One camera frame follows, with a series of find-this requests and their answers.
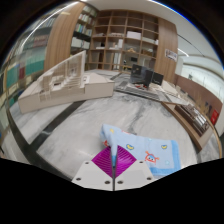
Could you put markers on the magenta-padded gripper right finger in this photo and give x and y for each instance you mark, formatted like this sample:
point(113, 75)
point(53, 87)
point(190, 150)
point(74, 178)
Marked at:
point(136, 175)

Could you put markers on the black box model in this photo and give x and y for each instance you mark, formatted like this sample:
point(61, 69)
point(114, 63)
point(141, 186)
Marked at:
point(143, 76)

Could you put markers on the light blue printed towel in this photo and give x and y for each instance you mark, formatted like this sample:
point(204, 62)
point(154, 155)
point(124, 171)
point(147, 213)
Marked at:
point(140, 143)

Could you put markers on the beige architectural model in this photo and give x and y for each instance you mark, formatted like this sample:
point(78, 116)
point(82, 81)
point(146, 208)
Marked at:
point(96, 87)

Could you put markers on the white wall poster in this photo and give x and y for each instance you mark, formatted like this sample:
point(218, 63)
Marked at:
point(171, 55)

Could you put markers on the wooden shelf unit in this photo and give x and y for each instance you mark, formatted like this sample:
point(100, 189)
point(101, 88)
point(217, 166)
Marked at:
point(123, 38)

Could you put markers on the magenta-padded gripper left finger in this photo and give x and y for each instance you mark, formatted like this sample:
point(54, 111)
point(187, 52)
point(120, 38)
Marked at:
point(91, 175)

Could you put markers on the dark bookshelf with books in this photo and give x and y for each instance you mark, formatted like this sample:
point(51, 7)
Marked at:
point(81, 30)

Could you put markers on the long bookshelf with teal books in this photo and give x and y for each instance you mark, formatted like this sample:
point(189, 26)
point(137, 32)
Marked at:
point(28, 63)

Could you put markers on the dark brown model on wooden board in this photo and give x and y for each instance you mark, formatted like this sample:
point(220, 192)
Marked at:
point(195, 121)

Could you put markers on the small white architectural model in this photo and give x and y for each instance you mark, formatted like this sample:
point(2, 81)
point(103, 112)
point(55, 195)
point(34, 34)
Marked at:
point(170, 88)

